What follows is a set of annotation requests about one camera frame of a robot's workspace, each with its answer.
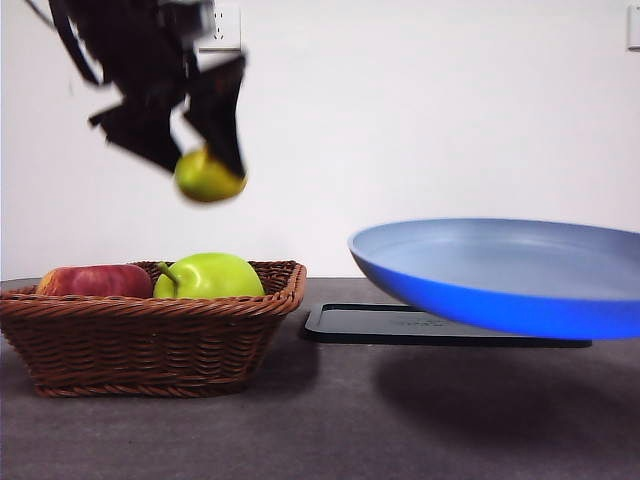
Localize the dark green rectangular tray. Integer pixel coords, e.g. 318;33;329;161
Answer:
304;302;594;349

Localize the black cable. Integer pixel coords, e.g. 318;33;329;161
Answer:
25;0;104;90

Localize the blue round plate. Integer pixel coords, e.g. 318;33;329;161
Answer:
347;217;640;340

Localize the yellow lemon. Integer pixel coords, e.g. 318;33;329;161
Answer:
173;145;248;204

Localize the brown wicker basket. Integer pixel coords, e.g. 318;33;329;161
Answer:
0;259;308;400

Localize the red apple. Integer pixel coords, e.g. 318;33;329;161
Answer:
35;264;154;300

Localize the white wall socket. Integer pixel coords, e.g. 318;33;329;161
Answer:
198;2;243;55
626;6;640;52

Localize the green apple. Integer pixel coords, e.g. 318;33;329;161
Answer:
152;251;265;301

